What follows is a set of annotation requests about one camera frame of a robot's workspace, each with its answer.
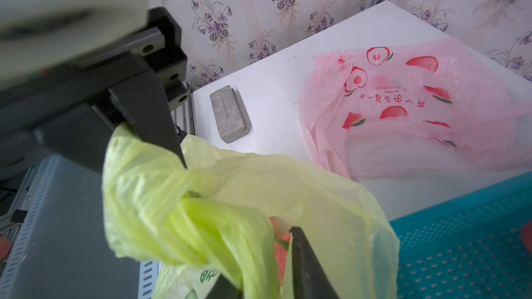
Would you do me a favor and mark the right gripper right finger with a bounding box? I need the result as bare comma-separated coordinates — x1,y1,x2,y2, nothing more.
290,226,339,299

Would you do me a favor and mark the pink plastic bag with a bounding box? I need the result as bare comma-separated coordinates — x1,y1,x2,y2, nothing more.
299,38,531,179

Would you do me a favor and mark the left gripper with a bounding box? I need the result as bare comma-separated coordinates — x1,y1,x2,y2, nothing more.
1,7,188,174

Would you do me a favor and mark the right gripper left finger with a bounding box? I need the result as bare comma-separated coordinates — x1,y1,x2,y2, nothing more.
206,275,243,299

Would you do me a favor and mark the yellow-green plastic bag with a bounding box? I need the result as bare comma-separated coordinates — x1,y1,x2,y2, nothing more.
101,122,400,299

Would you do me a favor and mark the teal plastic basket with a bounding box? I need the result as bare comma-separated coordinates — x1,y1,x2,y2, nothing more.
391,172,531,298

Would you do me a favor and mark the grey eraser block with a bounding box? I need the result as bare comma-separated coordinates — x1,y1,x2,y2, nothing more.
210,85,252,144

